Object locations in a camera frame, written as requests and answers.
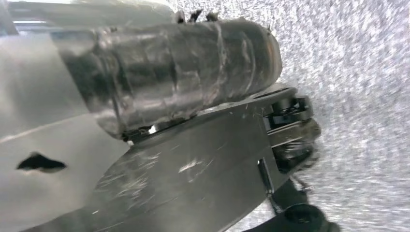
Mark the black robot left leg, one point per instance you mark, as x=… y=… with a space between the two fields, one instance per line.
x=198 y=166

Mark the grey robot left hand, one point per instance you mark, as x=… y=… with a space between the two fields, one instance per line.
x=176 y=70

